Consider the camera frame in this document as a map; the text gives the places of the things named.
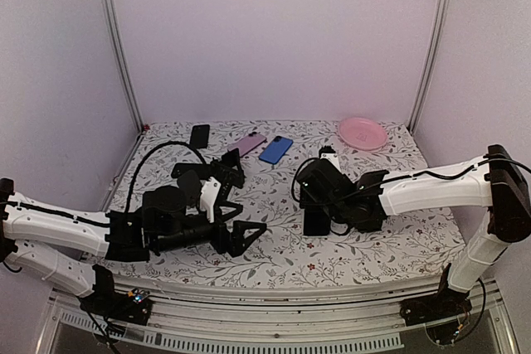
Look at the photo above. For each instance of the left aluminium frame post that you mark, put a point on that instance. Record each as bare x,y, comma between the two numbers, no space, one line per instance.
112,23

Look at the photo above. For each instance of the aluminium frame post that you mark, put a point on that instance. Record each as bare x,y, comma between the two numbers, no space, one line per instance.
429,65
112,23

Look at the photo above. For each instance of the front aluminium rail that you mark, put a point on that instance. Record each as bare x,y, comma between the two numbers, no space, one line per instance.
188,318

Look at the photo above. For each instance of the small black phone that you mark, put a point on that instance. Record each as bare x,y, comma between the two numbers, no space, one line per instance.
199,138

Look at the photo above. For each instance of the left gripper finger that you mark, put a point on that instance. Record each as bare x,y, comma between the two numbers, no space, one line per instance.
243,235
226,210

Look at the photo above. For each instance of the floral patterned table mat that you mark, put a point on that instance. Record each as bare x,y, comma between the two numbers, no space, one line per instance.
413,245

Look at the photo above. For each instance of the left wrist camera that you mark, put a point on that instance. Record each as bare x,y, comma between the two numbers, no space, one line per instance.
208,197

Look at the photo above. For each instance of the pink phone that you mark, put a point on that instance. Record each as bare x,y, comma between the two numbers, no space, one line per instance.
248,143

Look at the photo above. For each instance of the black phone far left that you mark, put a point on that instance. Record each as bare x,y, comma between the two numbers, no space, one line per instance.
203,171

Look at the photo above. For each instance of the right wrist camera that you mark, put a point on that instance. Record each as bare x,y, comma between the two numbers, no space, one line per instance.
327,152

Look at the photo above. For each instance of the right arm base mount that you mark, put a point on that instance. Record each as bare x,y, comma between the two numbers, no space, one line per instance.
445,302

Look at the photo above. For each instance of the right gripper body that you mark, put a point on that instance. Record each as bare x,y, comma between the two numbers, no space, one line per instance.
333,211

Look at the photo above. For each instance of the black phone blue edge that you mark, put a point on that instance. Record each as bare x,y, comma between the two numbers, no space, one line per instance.
316,222

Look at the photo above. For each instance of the dark grey phone stand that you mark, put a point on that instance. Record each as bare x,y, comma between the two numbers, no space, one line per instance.
190,183

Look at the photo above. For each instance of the blue phone face down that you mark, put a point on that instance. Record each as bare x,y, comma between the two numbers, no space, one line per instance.
275,150

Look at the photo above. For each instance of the pink plastic plate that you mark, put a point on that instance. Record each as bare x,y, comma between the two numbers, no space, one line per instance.
363,134

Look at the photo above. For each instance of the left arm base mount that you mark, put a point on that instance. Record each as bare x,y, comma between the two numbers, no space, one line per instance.
135,306

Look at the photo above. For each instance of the black folding phone stand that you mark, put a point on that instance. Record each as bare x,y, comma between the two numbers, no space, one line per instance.
228,170

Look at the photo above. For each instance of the right aluminium frame post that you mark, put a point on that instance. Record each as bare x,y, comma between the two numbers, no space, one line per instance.
429,65

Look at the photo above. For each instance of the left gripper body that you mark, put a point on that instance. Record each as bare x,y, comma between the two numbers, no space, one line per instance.
180,240

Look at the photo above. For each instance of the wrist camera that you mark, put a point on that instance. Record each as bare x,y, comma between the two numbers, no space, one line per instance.
327,152
208,197

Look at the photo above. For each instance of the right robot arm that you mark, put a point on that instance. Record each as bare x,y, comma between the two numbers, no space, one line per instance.
493,181

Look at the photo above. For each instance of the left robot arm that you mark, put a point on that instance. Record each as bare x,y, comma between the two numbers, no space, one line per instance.
31,230

